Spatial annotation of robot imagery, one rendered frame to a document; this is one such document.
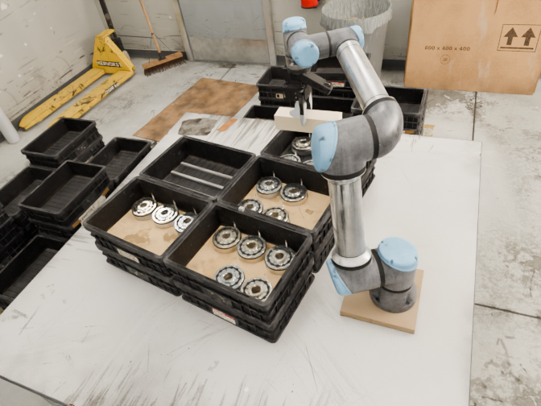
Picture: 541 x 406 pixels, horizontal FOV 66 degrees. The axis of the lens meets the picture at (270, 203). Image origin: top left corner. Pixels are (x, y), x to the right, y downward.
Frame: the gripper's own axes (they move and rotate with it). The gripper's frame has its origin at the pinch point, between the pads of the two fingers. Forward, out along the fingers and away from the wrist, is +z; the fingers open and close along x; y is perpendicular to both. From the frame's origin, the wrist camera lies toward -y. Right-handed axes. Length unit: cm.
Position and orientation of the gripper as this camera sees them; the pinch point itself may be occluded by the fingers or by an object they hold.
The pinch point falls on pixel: (307, 118)
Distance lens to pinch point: 156.3
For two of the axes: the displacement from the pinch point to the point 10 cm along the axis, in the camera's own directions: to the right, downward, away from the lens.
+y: -9.2, -1.6, 3.5
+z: 1.3, 7.2, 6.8
